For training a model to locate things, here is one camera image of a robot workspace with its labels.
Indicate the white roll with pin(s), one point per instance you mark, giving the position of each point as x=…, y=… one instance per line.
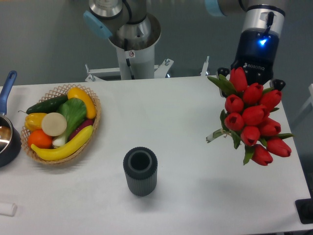
x=8, y=209

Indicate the green bok choy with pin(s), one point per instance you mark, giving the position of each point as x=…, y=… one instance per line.
x=74, y=110

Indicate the purple eggplant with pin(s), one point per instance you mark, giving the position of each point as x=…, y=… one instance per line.
x=84, y=124

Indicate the woven wicker basket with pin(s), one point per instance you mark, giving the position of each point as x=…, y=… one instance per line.
x=59, y=91

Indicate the yellow bell pepper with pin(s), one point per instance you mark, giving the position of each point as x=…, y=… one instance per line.
x=33, y=121

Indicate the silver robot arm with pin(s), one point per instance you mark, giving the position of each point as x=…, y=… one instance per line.
x=134, y=33

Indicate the green cucumber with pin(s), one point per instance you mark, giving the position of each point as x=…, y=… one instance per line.
x=47, y=106

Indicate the black device at edge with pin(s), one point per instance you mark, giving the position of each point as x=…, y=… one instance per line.
x=305, y=210

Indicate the blue handled saucepan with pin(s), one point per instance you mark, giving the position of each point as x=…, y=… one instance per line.
x=10, y=142

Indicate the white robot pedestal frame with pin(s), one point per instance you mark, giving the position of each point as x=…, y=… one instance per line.
x=133, y=64

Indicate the orange fruit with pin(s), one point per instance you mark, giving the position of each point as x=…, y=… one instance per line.
x=40, y=139

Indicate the dark grey ribbed vase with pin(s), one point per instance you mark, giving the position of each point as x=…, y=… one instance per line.
x=140, y=168

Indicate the yellow banana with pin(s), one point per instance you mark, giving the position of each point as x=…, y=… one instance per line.
x=67, y=149

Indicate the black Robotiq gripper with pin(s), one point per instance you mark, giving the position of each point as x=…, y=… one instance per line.
x=256, y=53

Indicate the yellow squash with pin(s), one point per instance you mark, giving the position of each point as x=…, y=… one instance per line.
x=79, y=93

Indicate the red tulip bouquet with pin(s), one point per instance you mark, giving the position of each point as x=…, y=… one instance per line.
x=245, y=118

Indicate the beige round disc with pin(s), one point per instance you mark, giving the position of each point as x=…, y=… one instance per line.
x=54, y=124

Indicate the white chair frame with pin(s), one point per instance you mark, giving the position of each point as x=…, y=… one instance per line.
x=305, y=109

